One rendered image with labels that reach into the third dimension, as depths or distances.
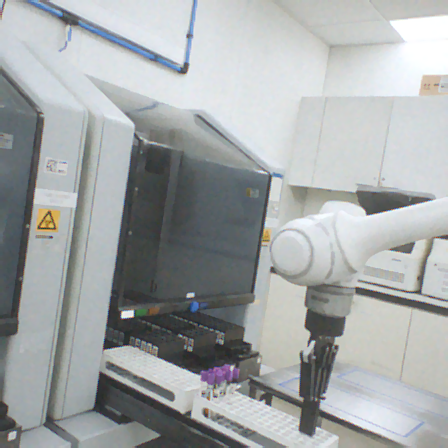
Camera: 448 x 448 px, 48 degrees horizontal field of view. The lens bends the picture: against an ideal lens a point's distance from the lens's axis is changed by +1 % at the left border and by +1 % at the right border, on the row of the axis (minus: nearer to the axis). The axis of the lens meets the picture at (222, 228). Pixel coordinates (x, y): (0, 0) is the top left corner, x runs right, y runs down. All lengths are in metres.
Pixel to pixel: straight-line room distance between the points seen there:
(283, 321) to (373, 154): 1.36
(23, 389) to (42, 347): 0.09
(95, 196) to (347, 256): 0.61
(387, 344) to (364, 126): 1.54
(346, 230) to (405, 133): 2.96
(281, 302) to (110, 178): 2.65
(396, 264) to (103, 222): 2.43
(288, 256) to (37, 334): 0.61
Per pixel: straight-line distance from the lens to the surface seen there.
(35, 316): 1.13
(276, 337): 3.74
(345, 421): 1.31
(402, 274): 3.33
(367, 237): 0.78
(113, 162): 1.18
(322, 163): 3.90
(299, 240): 0.74
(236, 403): 1.14
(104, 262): 1.20
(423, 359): 3.35
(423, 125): 3.70
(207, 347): 1.57
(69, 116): 1.11
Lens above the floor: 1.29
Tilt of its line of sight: 3 degrees down
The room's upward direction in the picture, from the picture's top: 9 degrees clockwise
